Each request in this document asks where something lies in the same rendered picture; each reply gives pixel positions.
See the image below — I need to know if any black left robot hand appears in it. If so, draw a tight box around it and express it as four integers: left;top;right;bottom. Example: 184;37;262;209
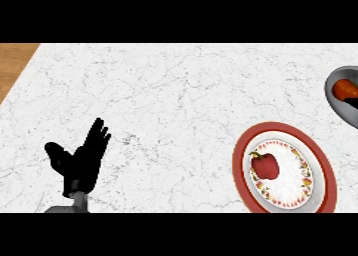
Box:
43;117;113;200

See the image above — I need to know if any grey metal pan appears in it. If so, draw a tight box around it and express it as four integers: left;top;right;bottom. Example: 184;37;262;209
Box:
324;65;358;134

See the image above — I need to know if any red orange tomato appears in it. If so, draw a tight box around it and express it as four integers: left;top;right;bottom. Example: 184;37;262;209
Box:
331;78;358;102

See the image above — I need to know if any red rimmed floral plate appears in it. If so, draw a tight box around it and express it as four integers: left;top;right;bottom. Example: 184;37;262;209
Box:
231;121;339;214

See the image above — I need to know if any red bell pepper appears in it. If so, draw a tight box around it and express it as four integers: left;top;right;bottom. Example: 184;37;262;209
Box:
248;151;281;181

